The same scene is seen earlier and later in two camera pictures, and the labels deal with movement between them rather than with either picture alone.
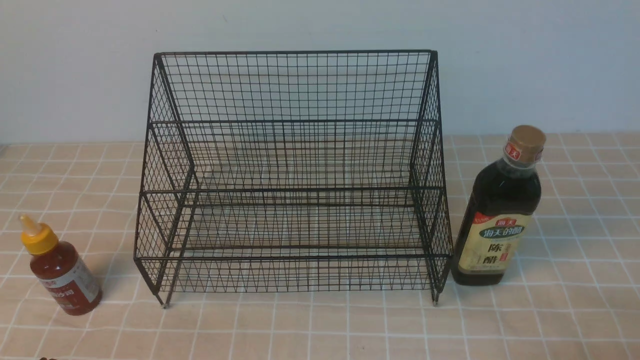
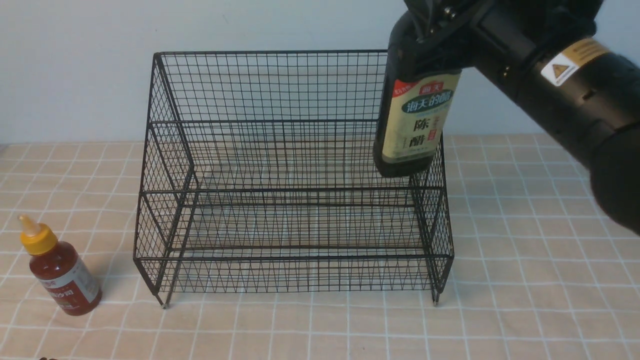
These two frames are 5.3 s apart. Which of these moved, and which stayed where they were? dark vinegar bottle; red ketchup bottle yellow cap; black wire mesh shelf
Moved: dark vinegar bottle
Stayed: black wire mesh shelf; red ketchup bottle yellow cap
